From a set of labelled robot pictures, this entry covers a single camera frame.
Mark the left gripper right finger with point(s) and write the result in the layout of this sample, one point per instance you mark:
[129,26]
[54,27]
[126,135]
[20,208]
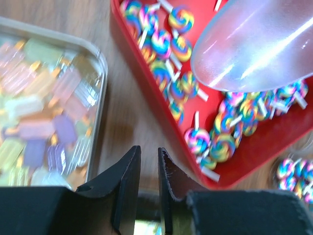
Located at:
[187,208]

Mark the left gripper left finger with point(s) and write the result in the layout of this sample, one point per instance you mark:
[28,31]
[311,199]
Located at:
[105,205]

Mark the red tin of lollipops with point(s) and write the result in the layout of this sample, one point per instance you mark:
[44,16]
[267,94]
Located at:
[271,138]

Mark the silver tin of gummies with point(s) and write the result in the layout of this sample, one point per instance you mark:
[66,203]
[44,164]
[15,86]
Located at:
[52,93]

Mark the clear plastic scoop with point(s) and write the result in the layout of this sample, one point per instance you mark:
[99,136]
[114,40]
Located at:
[255,45]

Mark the glass goblet jar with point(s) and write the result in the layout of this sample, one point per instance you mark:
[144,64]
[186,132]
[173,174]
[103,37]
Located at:
[294,171]

